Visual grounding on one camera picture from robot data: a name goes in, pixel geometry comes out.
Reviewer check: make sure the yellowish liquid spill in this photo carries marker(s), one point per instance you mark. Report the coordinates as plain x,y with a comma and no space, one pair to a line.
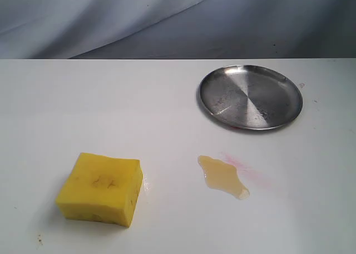
223,176

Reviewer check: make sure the yellow sponge block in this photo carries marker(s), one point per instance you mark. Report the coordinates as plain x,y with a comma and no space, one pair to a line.
101,189

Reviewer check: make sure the round steel plate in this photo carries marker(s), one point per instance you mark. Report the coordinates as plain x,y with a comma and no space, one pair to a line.
249,97

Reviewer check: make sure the grey backdrop cloth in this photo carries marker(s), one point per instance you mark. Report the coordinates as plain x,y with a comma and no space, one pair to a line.
177,29

